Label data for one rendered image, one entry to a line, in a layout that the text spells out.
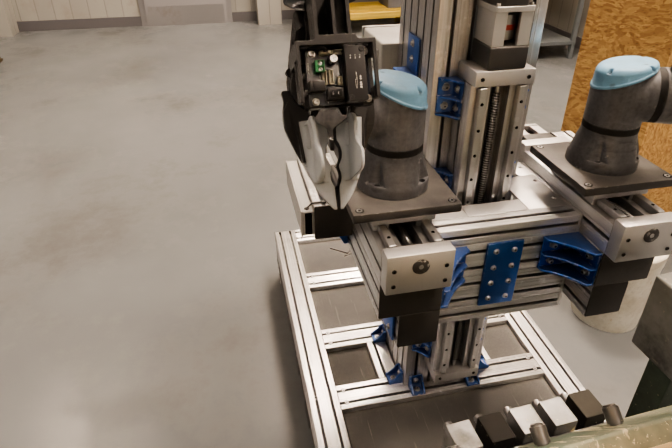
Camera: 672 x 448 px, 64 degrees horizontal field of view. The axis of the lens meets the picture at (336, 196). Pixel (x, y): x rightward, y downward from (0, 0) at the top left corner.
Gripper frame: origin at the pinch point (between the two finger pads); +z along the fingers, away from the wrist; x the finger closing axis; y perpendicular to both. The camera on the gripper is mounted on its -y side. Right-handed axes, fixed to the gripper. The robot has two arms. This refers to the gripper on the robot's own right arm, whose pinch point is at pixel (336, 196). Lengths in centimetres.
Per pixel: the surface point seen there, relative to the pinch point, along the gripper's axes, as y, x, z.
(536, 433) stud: -19, 30, 40
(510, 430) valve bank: -32, 32, 46
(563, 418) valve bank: -32, 43, 45
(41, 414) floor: -145, -84, 73
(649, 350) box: -41, 68, 40
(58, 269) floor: -220, -97, 34
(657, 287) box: -37, 68, 27
